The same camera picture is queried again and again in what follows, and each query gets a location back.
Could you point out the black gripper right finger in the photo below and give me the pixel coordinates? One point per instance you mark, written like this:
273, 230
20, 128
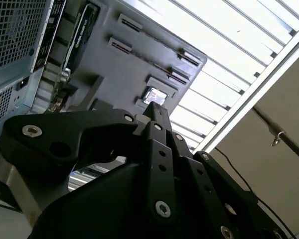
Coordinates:
201, 189

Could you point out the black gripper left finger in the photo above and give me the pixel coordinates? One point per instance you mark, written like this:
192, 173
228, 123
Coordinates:
64, 134

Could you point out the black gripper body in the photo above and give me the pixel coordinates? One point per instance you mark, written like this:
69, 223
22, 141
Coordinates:
102, 211

